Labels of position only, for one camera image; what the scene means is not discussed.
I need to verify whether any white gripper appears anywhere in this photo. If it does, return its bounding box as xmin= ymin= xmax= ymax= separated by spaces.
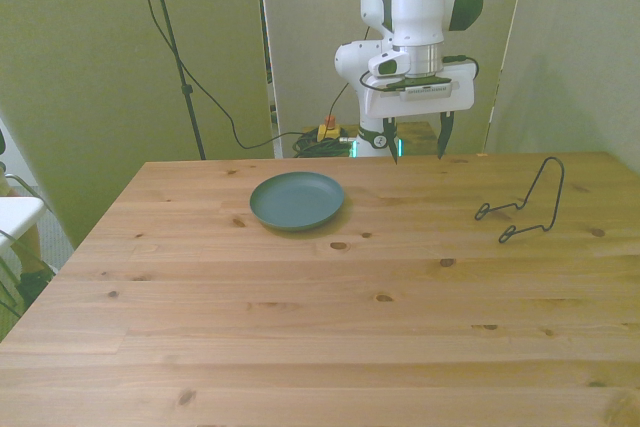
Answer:
xmin=363 ymin=62 xmax=477 ymax=166

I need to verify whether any teal round plate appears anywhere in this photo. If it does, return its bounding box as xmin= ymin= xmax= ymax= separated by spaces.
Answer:
xmin=249 ymin=171 xmax=346 ymax=234

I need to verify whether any yellow emergency stop button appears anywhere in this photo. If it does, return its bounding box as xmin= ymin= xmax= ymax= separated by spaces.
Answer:
xmin=317 ymin=116 xmax=342 ymax=144

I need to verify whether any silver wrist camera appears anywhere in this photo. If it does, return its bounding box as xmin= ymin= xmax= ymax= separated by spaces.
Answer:
xmin=398 ymin=77 xmax=455 ymax=102

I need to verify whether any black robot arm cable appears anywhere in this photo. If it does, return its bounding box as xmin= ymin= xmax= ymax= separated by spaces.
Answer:
xmin=347 ymin=0 xmax=480 ymax=93

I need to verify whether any thin emergency stop cable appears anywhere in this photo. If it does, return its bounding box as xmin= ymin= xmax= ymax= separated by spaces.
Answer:
xmin=321 ymin=80 xmax=351 ymax=142

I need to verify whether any dark coiled cable bundle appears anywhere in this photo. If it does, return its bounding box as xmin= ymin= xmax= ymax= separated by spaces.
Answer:
xmin=291 ymin=129 xmax=359 ymax=159

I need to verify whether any black wire plate stand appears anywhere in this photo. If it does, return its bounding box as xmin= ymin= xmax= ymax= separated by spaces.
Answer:
xmin=474 ymin=156 xmax=566 ymax=246

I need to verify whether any black camera cable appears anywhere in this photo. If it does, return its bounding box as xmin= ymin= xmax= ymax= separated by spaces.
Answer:
xmin=124 ymin=0 xmax=322 ymax=151

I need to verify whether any black camera stand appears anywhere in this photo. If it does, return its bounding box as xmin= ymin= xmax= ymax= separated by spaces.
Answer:
xmin=142 ymin=0 xmax=208 ymax=162

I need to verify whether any white metal frame chair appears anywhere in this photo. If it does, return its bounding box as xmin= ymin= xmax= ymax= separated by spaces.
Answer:
xmin=0 ymin=171 xmax=57 ymax=321

